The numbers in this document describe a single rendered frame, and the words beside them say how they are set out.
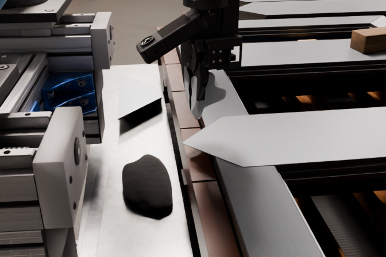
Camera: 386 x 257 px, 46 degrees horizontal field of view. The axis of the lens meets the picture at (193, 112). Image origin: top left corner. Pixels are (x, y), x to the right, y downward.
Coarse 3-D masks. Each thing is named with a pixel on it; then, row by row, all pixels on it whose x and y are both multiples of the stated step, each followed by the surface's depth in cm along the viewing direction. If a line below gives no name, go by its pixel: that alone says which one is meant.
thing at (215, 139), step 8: (216, 120) 87; (224, 120) 87; (208, 128) 84; (216, 128) 84; (224, 128) 84; (200, 136) 82; (208, 136) 82; (216, 136) 81; (224, 136) 81; (200, 144) 79; (208, 144) 79; (216, 144) 79; (224, 144) 79; (232, 144) 79; (208, 152) 77; (216, 152) 77; (224, 152) 77; (232, 152) 77; (232, 160) 74; (240, 160) 74
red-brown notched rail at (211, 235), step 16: (176, 64) 120; (176, 80) 110; (176, 96) 102; (176, 112) 95; (176, 128) 97; (192, 128) 88; (192, 160) 78; (208, 160) 78; (192, 176) 74; (208, 176) 74; (192, 192) 73; (208, 192) 70; (192, 208) 74; (208, 208) 67; (224, 208) 67; (208, 224) 63; (224, 224) 63; (208, 240) 61; (224, 240) 61; (208, 256) 59; (224, 256) 58; (240, 256) 58
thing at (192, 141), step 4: (192, 136) 82; (196, 136) 82; (188, 140) 80; (192, 140) 80; (196, 140) 80; (184, 144) 79; (188, 144) 79; (192, 144) 79; (196, 144) 79; (196, 148) 78; (200, 148) 78
